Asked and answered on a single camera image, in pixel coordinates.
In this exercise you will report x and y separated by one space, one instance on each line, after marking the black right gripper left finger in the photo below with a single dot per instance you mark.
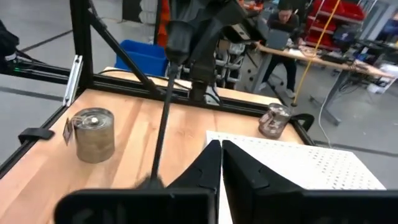
186 205

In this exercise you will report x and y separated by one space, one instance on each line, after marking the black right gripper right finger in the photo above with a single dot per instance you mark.
264 202

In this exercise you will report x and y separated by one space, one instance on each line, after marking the glass jar candle holder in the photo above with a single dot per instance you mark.
273 123

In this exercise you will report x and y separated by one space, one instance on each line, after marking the metal cylinder candle holder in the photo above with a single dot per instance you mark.
93 143

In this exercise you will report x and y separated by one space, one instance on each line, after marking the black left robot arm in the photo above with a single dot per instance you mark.
205 46

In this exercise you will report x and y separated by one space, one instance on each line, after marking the white perforated shelf riser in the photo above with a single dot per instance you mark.
295 161

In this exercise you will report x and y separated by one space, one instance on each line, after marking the wooden desk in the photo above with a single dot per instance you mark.
311 59

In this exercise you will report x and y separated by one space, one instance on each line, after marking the blue plastic bin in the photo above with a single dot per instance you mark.
140 59

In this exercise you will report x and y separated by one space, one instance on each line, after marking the grey laptop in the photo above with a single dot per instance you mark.
276 39

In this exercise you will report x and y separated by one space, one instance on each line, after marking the person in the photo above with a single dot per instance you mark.
283 21

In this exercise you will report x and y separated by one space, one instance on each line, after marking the red storage bin rack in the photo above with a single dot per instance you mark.
326 7

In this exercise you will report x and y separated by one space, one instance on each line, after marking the black bulky object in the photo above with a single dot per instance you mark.
6 43

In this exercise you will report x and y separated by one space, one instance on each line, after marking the silver metal bracket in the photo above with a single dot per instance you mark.
73 81

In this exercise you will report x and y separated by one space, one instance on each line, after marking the orange post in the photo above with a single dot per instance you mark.
163 21

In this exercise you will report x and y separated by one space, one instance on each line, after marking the black aluminium table frame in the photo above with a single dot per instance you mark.
81 46

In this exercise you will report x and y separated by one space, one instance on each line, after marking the black metal rail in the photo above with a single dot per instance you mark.
40 71

